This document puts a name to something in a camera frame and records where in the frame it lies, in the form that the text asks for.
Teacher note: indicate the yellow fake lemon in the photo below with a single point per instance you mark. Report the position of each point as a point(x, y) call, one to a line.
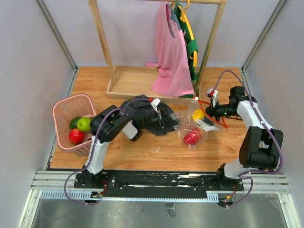
point(198, 114)

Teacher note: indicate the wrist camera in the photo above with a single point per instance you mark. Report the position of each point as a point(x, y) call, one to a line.
point(154, 102)
point(213, 95)

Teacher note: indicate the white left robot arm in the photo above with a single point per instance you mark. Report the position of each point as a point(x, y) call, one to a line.
point(109, 123)

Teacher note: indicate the green fake apple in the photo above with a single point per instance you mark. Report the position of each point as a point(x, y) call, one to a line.
point(83, 124)

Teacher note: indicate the dark green fake lime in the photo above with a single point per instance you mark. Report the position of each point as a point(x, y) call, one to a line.
point(73, 123)

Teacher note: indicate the clear zip top bag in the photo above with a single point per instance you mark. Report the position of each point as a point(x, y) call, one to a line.
point(186, 123)

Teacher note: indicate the yellow clothes hanger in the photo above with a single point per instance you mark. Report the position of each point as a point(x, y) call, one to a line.
point(191, 44)

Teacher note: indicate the red fake apple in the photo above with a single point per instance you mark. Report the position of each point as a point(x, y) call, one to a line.
point(76, 136)

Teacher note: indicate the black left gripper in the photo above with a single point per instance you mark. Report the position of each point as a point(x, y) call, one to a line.
point(164, 119)

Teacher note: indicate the pink t-shirt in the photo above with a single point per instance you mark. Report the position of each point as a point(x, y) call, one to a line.
point(173, 78)

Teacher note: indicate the wooden clothes rack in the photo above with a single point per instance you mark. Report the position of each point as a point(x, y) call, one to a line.
point(126, 82)

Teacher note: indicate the pink plastic basket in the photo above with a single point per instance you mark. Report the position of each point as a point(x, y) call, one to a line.
point(79, 105)

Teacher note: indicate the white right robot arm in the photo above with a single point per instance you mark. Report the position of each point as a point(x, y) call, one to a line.
point(260, 151)

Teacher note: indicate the red yellow fake mango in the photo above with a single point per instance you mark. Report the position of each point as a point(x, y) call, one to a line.
point(192, 138)

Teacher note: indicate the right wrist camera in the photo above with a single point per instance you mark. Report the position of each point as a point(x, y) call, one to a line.
point(213, 95)

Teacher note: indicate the grey clothes hanger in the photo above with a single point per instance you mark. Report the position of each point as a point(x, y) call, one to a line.
point(172, 21)

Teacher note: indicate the green t-shirt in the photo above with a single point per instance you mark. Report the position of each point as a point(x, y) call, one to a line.
point(193, 74)

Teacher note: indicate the dark grey checked cloth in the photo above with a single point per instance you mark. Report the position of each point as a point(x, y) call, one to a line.
point(135, 110)

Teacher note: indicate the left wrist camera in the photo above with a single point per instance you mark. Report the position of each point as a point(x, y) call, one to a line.
point(154, 102)

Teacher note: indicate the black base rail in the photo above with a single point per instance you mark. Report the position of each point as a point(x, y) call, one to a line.
point(157, 184)

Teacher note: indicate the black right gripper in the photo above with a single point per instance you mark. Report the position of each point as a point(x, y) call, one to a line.
point(211, 111)

